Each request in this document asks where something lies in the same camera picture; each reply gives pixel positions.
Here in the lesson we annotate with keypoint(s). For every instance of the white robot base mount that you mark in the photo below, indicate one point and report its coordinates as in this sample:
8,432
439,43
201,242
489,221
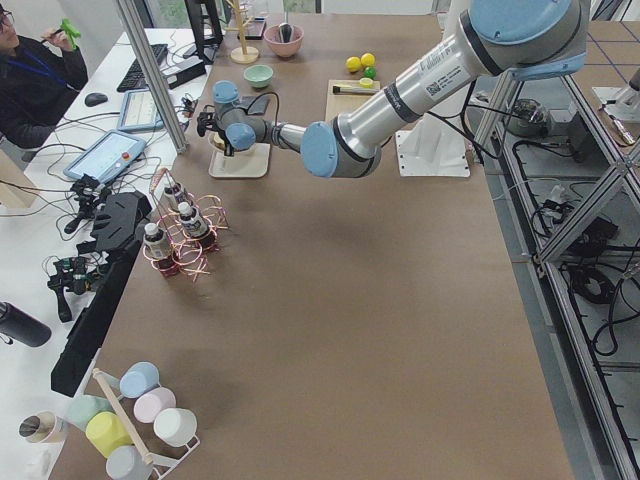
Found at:
432,148

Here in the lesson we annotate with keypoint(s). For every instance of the pink cup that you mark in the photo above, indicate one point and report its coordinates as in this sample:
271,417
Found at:
149,405

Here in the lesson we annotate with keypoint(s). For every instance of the grey folded cloth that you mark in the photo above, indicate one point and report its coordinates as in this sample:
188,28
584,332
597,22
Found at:
258,105

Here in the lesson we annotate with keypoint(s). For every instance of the grey cup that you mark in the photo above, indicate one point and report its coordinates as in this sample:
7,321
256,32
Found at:
126,463

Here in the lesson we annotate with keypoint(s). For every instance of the aluminium frame post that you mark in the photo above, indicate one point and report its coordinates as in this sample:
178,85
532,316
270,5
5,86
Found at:
157,83

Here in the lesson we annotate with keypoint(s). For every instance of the tea bottle front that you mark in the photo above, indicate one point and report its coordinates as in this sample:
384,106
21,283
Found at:
194,225

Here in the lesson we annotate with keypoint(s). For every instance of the blue cup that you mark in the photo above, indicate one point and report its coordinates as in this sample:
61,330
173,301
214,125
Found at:
139,379

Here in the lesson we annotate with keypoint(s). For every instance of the black long bar device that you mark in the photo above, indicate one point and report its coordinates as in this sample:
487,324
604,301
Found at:
117,232

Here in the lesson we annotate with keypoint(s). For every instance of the pink bowl with ice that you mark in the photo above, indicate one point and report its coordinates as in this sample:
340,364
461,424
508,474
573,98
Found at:
284,49

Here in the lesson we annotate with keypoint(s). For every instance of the white cup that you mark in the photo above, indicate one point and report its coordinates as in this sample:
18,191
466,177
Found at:
175,426

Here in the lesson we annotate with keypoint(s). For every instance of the tea bottle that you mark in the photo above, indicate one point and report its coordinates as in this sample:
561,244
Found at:
159,249
175,194
194,225

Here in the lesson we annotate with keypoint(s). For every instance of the black keyboard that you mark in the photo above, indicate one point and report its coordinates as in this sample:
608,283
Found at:
134,77

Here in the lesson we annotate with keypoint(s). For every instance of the wooden cutting board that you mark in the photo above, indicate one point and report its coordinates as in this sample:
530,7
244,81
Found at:
336,104

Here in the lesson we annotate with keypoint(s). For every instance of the green lime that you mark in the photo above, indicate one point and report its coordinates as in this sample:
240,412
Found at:
370,72

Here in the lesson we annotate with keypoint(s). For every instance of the cream rabbit tray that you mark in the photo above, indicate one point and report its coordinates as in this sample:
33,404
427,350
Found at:
248,164

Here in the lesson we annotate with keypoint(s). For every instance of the paper cup with metal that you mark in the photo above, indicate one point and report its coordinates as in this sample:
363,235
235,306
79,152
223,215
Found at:
43,427

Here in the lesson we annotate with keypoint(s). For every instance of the half lemon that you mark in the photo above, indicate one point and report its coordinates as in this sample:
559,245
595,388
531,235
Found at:
366,82

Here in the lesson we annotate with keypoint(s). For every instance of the tea bottle right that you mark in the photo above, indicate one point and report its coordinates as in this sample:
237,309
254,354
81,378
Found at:
175,194

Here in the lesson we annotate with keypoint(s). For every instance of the tea bottle left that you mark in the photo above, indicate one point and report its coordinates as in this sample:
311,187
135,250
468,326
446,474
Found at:
159,249

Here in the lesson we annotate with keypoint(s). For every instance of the green cup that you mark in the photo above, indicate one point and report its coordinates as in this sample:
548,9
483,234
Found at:
83,408

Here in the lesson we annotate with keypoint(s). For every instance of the bread slice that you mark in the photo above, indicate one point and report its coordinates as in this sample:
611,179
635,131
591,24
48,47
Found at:
218,141

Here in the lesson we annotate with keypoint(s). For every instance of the white round plate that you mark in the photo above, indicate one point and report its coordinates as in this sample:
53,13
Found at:
236,152

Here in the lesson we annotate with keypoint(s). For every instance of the blue teach pendant near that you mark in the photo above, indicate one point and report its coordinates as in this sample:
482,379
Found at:
108,157

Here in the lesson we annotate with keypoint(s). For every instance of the steel muddler black tip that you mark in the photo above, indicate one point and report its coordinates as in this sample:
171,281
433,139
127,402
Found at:
352,90

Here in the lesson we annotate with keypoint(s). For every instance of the blue teach pendant far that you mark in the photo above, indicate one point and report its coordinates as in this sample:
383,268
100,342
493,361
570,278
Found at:
139,112

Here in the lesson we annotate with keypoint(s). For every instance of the black water bottle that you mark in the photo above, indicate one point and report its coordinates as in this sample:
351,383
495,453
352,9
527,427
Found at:
16,325

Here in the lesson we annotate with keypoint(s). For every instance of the black computer mouse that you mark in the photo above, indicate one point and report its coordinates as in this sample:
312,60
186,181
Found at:
95,99

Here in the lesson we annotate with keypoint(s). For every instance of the copper wire bottle rack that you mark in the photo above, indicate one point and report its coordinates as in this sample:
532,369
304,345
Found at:
189,256

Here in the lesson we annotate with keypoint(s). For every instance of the metal ice scoop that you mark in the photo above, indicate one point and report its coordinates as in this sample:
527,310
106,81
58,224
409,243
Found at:
285,32

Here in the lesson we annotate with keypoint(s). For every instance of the seated person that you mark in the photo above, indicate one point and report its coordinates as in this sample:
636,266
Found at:
39,82

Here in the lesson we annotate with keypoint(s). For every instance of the white cup rack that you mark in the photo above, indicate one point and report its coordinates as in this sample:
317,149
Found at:
163,458

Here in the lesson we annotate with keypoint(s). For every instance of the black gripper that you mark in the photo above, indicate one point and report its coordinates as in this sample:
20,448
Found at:
229,148

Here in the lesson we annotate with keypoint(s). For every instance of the wooden mug tree stand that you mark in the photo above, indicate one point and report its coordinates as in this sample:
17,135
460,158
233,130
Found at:
243,53

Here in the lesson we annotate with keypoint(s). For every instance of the mint green bowl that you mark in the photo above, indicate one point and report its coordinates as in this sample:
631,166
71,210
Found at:
258,76

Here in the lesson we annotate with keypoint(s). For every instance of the whole lemon upper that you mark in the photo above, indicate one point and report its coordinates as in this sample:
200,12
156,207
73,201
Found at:
367,60

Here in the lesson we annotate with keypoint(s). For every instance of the blue teach pendant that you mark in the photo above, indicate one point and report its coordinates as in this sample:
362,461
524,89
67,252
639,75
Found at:
108,157
139,112

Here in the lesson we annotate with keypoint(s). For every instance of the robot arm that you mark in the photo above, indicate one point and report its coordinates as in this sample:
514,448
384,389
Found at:
541,38

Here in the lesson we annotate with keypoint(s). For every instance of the yellow cup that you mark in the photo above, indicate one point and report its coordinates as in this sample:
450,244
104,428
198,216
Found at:
106,433

